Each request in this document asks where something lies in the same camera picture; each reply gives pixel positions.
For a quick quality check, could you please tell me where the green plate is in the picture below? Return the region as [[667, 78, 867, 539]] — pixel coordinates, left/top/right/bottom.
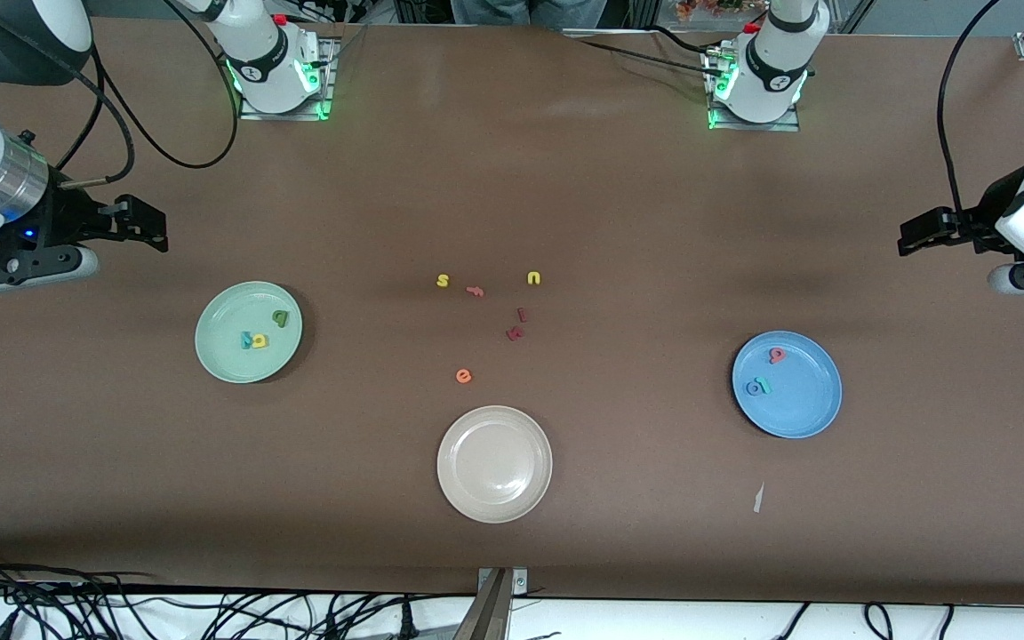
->
[[195, 281, 304, 385]]

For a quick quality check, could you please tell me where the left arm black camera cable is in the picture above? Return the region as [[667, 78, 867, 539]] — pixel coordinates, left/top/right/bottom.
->
[[937, 0, 1024, 223]]

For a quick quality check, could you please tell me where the grey metal table bracket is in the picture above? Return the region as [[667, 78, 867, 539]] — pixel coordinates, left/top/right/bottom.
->
[[476, 567, 529, 640]]

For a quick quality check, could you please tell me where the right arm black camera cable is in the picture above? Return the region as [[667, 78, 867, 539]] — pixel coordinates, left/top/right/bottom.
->
[[54, 0, 239, 189]]

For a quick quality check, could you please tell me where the black base power cable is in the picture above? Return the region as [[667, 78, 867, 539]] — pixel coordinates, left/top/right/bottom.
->
[[579, 25, 726, 76]]

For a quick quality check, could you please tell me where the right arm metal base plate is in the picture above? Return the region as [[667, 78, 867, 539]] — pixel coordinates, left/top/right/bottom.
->
[[238, 36, 337, 121]]

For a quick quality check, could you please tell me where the orange flower decoration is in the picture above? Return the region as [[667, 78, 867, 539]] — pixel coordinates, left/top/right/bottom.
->
[[676, 0, 744, 23]]

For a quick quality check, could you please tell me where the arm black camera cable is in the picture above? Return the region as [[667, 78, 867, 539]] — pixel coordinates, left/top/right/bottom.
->
[[54, 0, 239, 189], [937, 0, 1024, 223]]

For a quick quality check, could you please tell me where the beige plate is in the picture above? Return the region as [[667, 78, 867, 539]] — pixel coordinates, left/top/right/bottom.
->
[[436, 405, 554, 524]]

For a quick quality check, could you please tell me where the blue plate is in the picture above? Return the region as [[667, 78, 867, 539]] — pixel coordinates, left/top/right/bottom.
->
[[732, 331, 844, 440]]

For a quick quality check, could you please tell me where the tangled black cable bundle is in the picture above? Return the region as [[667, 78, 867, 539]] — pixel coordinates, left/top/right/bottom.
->
[[0, 549, 477, 640]]

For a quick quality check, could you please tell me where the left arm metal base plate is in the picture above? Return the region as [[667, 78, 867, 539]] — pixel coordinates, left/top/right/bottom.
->
[[706, 49, 802, 132]]

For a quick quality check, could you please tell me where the person in blue jeans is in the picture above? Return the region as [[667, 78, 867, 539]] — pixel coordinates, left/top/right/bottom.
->
[[450, 0, 606, 29]]

